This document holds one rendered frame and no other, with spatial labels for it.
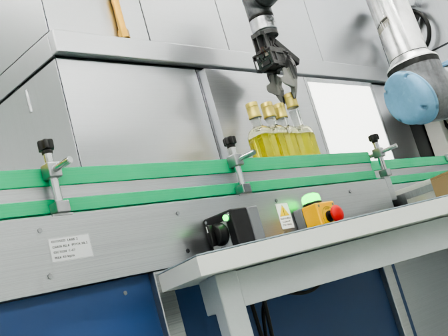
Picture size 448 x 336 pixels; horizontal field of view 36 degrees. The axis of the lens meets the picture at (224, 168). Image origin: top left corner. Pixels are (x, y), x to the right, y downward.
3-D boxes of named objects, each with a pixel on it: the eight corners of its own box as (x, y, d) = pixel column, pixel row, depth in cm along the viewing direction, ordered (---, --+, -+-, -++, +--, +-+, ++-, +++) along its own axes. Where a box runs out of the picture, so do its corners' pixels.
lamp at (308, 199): (311, 207, 158) (307, 195, 159) (326, 202, 155) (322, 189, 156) (299, 209, 155) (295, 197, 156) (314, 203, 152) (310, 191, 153)
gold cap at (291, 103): (292, 110, 199) (288, 96, 199) (301, 105, 196) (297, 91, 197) (285, 110, 196) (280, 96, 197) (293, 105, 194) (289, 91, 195)
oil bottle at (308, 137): (319, 199, 195) (297, 129, 199) (334, 193, 191) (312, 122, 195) (307, 201, 191) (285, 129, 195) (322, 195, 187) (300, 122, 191)
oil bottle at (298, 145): (305, 201, 191) (283, 130, 195) (320, 195, 187) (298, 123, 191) (293, 203, 187) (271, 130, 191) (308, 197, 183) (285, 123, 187)
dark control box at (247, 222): (241, 255, 139) (229, 216, 140) (269, 245, 134) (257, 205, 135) (213, 261, 133) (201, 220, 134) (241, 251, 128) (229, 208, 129)
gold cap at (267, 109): (269, 120, 190) (265, 105, 190) (279, 115, 187) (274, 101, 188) (261, 120, 187) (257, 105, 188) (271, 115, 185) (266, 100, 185)
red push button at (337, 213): (330, 207, 154) (342, 203, 152) (335, 224, 154) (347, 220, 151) (320, 209, 152) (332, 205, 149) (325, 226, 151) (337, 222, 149)
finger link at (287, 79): (284, 98, 191) (271, 70, 194) (297, 99, 196) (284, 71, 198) (291, 92, 189) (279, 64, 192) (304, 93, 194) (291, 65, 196)
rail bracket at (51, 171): (67, 217, 116) (51, 143, 118) (91, 204, 111) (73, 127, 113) (47, 219, 113) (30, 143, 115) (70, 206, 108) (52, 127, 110)
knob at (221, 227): (216, 248, 132) (204, 251, 130) (210, 226, 133) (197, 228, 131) (232, 242, 129) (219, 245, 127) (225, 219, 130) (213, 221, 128)
